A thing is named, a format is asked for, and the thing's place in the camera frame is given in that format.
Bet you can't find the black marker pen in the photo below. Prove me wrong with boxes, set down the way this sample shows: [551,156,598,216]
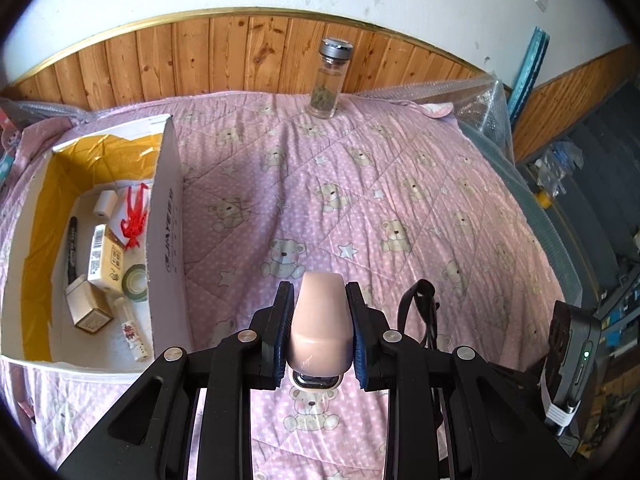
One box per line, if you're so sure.
[65,216,79,281]

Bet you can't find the clear plastic bags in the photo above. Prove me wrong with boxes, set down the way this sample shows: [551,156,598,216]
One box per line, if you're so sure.
[535,142,583,196]

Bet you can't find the white tube with red print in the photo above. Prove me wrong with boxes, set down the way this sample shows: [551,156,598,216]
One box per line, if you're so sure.
[112,297,148,362]

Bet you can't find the green tape roll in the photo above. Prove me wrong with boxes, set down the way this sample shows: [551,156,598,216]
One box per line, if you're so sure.
[122,262,149,298]

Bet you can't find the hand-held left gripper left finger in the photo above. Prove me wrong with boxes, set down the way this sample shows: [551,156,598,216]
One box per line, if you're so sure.
[57,281,296,480]

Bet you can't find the small beige box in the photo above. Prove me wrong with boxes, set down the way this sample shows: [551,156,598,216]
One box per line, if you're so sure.
[65,278,112,333]

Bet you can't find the beige paper packet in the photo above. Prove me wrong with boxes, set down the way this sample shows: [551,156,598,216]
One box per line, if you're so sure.
[87,224,126,293]

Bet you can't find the pink stapler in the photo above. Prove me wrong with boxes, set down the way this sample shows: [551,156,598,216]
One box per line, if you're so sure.
[285,271,355,391]

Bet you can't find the red plastic toy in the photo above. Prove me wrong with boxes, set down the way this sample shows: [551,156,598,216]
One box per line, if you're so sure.
[120,182,151,251]

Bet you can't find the white USB charger adapter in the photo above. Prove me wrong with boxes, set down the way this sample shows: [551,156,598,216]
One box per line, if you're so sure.
[92,190,118,219]

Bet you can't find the black glasses frame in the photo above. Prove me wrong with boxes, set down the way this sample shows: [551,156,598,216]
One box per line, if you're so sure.
[397,279,441,351]

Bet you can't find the colourful printed package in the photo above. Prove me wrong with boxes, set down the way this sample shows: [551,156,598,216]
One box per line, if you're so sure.
[0,125,23,181]

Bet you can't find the white cardboard box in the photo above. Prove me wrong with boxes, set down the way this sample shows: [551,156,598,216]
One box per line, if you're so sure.
[0,114,193,376]

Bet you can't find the teal foam strips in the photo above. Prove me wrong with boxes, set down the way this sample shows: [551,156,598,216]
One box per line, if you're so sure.
[507,26,549,126]

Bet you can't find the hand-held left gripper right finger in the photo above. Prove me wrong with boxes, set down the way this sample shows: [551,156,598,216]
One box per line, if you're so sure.
[345,281,581,480]

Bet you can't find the glass jar with silver lid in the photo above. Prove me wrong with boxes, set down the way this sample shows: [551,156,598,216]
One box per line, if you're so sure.
[306,37,353,120]

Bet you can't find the pink bear print blanket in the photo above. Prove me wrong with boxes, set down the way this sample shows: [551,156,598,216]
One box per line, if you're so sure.
[0,92,566,480]

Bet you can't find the clear bubble wrap sheet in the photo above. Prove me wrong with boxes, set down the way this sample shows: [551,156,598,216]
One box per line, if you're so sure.
[360,77,516,161]
[0,100,96,127]

